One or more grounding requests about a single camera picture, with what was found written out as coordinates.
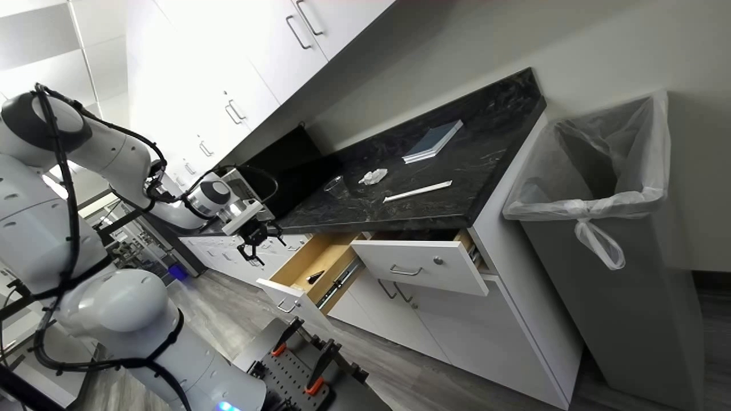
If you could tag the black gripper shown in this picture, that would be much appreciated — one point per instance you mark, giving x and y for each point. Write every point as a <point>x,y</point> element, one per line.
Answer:
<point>254,234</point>

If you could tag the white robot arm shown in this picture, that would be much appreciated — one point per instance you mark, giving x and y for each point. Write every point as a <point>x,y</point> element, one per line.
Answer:
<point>65,266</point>

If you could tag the small black object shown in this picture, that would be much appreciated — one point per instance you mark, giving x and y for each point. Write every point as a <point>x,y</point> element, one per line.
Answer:
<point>314,277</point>

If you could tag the white drawer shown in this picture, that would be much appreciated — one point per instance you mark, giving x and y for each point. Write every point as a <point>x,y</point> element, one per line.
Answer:
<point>428,264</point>
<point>287,288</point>

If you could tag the black microwave oven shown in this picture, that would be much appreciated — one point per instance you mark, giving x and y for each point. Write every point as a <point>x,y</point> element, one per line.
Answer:
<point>283,175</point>

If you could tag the black orange clamp upper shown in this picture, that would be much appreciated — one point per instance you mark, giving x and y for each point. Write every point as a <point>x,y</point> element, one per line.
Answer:
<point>281,344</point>

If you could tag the black orange clamp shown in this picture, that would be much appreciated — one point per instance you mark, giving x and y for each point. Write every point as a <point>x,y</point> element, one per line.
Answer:
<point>281,344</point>
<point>322,362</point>

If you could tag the crumpled white paper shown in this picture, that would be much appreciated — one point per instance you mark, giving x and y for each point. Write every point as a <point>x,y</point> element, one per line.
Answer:
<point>373,176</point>

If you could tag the black orange clamp lower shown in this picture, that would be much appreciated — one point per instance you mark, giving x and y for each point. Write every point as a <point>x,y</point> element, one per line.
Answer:
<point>322,362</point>

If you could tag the white upper cabinet middle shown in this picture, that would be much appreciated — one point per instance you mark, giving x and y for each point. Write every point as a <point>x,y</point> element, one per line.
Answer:
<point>195,107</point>

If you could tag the white cabinet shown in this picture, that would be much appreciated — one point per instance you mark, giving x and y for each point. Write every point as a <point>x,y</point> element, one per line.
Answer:
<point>512,337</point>
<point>255,30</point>
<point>195,107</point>

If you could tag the white upper cabinet right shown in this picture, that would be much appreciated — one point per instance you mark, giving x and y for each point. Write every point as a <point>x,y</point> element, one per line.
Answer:
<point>255,30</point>

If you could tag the white stick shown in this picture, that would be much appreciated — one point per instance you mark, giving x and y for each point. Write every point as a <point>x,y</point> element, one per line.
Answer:
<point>416,191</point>

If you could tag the blue book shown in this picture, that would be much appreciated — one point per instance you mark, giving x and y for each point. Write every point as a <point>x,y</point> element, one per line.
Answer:
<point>432,143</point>

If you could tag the white lower cabinet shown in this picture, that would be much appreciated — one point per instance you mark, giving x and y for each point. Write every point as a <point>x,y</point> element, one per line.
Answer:
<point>512,337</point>

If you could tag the white trash bag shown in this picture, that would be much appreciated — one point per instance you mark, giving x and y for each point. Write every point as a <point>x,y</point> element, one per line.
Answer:
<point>603,164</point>

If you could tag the grey trash bin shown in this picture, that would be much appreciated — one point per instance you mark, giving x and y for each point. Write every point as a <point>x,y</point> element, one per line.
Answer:
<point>642,324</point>

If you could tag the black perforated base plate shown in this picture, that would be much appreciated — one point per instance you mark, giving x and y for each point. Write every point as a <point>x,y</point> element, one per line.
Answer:
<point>285,378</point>

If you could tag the silver cabinet handle left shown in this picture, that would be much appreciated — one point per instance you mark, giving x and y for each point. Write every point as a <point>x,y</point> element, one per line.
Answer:
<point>300,37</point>

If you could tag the silver cabinet handle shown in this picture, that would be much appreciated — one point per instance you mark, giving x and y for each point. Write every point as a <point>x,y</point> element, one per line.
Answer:
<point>300,37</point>
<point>310,18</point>

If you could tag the silver cabinet handle right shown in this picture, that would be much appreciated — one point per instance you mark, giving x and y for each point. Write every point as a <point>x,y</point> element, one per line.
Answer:
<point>310,18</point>

